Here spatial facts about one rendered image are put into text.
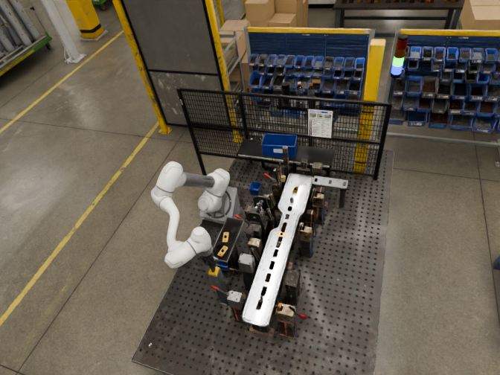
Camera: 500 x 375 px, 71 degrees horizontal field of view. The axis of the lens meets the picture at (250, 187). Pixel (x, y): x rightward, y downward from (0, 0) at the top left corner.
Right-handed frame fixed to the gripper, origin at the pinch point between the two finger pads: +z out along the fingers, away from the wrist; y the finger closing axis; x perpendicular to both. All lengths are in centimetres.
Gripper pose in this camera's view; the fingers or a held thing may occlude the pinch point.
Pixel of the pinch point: (212, 267)
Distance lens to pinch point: 240.1
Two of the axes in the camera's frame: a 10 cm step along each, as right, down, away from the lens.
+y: 9.4, 1.5, -3.0
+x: 3.1, -7.2, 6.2
